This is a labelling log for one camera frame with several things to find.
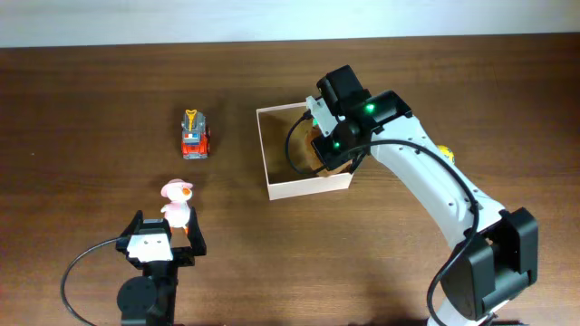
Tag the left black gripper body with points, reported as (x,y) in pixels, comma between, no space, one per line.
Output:
(182,257)

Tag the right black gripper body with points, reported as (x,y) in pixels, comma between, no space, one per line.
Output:
(333,148)

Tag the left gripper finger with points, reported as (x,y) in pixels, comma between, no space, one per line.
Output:
(195,237)
(134,225)

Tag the brown plush toy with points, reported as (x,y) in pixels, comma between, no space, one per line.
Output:
(313,160)

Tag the red grey toy truck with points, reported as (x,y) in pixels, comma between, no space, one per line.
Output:
(195,135)

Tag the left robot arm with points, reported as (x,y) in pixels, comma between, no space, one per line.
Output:
(149,299)

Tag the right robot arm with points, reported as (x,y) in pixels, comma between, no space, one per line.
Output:
(494,254)

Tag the pink white duck toy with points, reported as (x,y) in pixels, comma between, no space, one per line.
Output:
(177,211)

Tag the white open cardboard box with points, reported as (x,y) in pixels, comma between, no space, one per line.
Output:
(273,124)

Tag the yellow ball blue letters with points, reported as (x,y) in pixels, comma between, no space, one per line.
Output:
(447,153)

